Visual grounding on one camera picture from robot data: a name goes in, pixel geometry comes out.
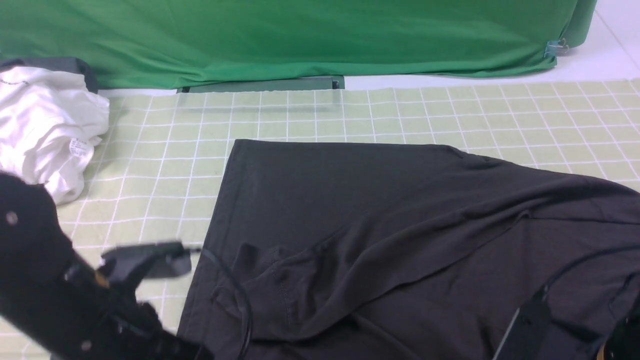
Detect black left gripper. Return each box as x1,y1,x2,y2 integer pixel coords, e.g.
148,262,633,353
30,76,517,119
30,285,215,360

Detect gray garment under white shirt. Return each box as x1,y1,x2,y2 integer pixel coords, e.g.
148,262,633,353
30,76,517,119
0,57,99,94

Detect green backdrop cloth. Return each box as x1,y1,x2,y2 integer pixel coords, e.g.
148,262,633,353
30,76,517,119
0,0,596,89

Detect light green checkered towel mat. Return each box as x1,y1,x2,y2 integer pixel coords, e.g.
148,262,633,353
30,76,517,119
57,80,639,342

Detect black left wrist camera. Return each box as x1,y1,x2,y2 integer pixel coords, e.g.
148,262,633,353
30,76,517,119
98,240,193,282

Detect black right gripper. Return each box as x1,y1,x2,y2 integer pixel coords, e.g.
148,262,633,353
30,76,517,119
493,294,640,360

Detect crumpled white shirt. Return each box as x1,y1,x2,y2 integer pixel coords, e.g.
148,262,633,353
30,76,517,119
0,66,110,205

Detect dark green base bar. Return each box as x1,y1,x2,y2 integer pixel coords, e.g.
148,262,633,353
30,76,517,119
176,75,345,94

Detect dark gray long-sleeve shirt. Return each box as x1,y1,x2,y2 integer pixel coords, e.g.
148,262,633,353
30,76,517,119
178,139,639,360

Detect blue binder clip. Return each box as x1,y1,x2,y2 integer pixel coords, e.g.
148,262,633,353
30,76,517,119
543,38,570,59

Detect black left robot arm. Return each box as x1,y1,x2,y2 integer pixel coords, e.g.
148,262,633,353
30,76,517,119
0,173,215,360

